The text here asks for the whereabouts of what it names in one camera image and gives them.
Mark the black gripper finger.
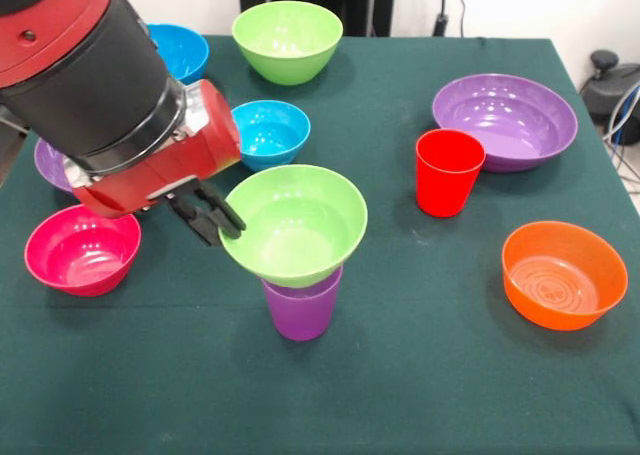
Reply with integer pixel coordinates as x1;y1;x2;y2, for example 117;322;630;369
168;194;224;248
192;179;248;240

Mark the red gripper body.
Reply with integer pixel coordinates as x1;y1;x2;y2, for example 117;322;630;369
62;78;243;220

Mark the small green bowl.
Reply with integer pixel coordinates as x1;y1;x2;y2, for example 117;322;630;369
218;163;369;290

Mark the purple cup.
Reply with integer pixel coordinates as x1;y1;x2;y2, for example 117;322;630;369
260;267;345;343

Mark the red cup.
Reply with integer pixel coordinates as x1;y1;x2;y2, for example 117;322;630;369
415;128;487;219

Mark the small blue bowl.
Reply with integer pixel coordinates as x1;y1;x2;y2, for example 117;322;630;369
229;99;312;173

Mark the large blue bowl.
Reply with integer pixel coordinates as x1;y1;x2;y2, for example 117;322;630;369
146;23;211;86

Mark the pink bowl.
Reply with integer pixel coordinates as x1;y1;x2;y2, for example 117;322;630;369
23;202;143;297

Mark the large green bowl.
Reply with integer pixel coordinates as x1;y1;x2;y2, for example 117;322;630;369
231;0;345;87

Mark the wide purple bowl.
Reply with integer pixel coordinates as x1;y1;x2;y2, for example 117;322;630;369
33;137;76;196
431;73;580;174

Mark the dark green tablecloth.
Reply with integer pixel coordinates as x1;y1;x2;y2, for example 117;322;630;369
0;33;640;455

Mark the orange bowl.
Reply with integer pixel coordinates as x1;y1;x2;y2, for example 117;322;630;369
501;220;630;332

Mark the black grey machine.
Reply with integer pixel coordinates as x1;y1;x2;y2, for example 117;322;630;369
579;49;640;126

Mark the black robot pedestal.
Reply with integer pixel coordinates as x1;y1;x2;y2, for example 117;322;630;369
238;0;396;37

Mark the grey cable bundle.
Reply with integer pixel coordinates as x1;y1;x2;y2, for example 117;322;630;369
602;82;640;196

